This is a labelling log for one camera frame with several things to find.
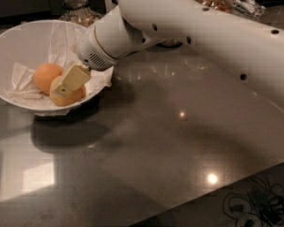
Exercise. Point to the leftmost glass jar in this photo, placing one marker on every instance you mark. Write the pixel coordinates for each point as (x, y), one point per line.
(79, 12)

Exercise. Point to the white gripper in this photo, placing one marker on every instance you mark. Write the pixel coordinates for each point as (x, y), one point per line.
(91, 51)

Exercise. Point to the orange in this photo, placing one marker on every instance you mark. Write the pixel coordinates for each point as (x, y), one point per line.
(45, 74)
(62, 101)

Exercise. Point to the white paper liner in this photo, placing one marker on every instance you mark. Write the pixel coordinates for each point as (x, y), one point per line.
(60, 41)

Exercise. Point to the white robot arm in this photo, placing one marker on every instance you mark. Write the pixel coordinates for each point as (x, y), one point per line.
(247, 50)

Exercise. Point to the clear plastic bag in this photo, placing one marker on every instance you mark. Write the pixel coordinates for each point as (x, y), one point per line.
(247, 7)

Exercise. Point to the white bowl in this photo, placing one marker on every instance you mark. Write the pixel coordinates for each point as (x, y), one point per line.
(28, 41)

